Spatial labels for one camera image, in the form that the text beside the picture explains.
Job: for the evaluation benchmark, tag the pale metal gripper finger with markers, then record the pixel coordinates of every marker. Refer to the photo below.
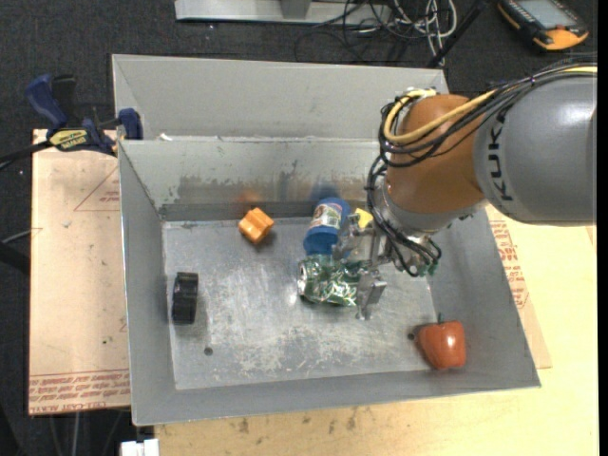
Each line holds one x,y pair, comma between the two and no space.
343,242
373,297

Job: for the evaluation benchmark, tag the blue plastic bottle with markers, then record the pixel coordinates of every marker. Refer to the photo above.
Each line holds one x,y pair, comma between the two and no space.
324,231

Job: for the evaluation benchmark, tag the yellow block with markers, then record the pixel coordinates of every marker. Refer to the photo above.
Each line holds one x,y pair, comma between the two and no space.
365,216

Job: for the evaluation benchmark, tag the crushed green can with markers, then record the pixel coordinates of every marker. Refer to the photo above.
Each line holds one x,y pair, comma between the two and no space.
328,285

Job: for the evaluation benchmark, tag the red toy pepper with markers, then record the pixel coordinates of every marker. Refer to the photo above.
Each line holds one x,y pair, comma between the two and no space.
444,345

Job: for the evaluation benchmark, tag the orange toy block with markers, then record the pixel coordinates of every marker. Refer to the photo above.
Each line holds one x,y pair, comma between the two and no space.
255,226

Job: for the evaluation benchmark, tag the grey metal bin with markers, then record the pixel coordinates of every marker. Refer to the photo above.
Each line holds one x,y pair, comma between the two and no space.
266,302

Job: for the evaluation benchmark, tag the black ribbed block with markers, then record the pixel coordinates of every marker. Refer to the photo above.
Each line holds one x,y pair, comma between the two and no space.
185,297

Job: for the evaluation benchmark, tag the brown cardboard board, red print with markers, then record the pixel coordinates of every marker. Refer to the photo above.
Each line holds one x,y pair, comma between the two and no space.
71,254

